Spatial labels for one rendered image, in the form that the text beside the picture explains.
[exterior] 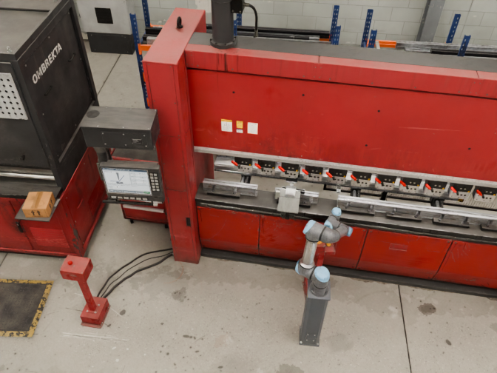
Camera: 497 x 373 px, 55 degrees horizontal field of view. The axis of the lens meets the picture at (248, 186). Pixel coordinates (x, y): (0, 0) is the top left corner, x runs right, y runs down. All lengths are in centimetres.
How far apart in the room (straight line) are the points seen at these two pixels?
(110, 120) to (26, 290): 226
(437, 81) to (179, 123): 186
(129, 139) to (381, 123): 185
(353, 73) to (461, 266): 223
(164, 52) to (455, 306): 352
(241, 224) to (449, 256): 190
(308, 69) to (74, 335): 309
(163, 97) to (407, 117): 179
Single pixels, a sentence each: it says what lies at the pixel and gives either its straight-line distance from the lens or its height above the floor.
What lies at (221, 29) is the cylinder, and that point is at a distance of 350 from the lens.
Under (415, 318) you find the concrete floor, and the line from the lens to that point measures 489.
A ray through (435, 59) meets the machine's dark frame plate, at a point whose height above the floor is 230.
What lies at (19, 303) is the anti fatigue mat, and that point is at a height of 1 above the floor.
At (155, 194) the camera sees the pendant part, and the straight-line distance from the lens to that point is 380.
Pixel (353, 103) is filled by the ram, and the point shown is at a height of 199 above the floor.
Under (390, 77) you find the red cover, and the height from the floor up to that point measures 224.
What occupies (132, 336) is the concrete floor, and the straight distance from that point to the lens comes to 463.
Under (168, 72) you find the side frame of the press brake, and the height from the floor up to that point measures 222.
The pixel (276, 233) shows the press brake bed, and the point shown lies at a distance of 451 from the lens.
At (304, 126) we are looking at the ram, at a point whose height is 173.
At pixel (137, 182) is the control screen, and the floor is 145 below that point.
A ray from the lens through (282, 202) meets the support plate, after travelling 414.
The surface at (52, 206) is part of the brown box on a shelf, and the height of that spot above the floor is 102.
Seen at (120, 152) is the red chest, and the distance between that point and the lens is 477.
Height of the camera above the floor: 401
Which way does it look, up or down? 45 degrees down
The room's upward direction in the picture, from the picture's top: 1 degrees clockwise
